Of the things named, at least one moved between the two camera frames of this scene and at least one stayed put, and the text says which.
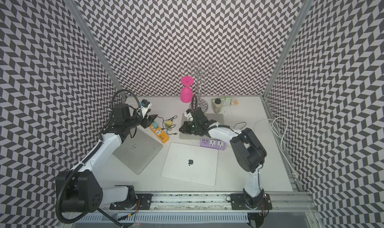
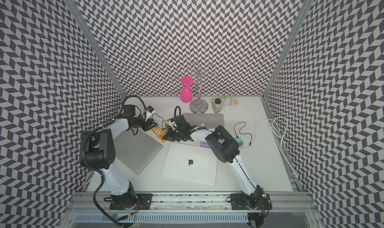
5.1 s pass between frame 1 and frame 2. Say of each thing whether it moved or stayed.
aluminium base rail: stayed
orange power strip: stayed
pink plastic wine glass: stayed
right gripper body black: moved
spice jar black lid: stayed
